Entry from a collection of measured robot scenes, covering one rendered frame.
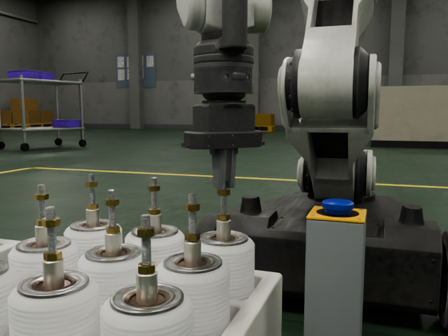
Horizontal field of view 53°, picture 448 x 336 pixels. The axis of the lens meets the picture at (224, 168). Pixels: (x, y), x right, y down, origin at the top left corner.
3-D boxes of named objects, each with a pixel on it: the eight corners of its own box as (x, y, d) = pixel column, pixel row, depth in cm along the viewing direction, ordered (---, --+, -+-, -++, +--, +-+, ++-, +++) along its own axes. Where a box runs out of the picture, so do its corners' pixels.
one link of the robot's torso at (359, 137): (304, 164, 132) (281, 40, 94) (375, 167, 126) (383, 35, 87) (298, 211, 124) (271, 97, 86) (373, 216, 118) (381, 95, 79)
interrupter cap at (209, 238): (255, 245, 66) (255, 241, 66) (205, 250, 64) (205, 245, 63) (239, 233, 73) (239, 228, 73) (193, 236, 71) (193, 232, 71)
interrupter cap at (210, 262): (215, 278, 53) (215, 273, 53) (155, 274, 54) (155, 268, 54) (227, 258, 60) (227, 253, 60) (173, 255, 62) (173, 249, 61)
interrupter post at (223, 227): (233, 242, 67) (233, 221, 67) (218, 243, 67) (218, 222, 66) (229, 238, 70) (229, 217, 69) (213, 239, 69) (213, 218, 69)
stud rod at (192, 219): (198, 252, 57) (197, 193, 56) (191, 253, 56) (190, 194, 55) (194, 250, 58) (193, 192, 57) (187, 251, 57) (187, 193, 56)
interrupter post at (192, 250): (199, 269, 56) (199, 243, 55) (181, 268, 56) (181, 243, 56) (204, 263, 58) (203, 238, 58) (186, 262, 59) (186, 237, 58)
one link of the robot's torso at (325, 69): (285, 133, 95) (310, 7, 122) (372, 133, 90) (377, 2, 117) (275, 77, 84) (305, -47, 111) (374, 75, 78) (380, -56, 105)
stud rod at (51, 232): (59, 271, 50) (55, 205, 49) (58, 274, 49) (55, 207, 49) (49, 271, 50) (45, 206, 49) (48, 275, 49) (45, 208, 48)
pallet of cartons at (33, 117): (30, 128, 1275) (28, 99, 1265) (63, 128, 1240) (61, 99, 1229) (-12, 130, 1137) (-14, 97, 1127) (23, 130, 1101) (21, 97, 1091)
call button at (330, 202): (323, 211, 60) (324, 197, 60) (354, 214, 59) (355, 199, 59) (319, 218, 56) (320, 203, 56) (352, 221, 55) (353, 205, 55)
